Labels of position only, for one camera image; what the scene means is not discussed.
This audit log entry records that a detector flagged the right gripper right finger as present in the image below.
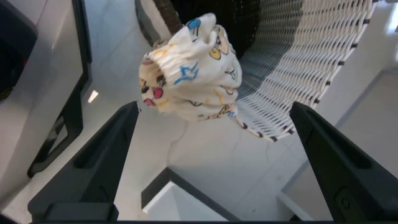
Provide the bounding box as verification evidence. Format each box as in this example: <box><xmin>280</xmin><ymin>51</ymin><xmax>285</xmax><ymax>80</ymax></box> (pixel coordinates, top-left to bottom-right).
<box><xmin>289</xmin><ymin>101</ymin><xmax>398</xmax><ymax>222</ymax></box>

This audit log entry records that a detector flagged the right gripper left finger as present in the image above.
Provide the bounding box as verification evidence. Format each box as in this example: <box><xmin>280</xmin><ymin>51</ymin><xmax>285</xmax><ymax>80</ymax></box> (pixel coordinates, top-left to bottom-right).
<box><xmin>27</xmin><ymin>101</ymin><xmax>140</xmax><ymax>222</ymax></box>

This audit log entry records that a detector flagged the cream printed garment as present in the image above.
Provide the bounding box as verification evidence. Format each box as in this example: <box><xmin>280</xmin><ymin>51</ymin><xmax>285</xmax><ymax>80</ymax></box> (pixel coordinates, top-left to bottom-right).
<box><xmin>138</xmin><ymin>12</ymin><xmax>244</xmax><ymax>123</ymax></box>

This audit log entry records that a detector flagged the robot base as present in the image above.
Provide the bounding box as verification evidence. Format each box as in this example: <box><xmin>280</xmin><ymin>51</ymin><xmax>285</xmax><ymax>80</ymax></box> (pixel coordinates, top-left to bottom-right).
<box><xmin>0</xmin><ymin>0</ymin><xmax>240</xmax><ymax>222</ymax></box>

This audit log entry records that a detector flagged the white laundry basket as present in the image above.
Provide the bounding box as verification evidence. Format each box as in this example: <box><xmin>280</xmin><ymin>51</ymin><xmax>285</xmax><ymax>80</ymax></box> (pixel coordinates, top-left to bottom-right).
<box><xmin>135</xmin><ymin>0</ymin><xmax>379</xmax><ymax>143</ymax></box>

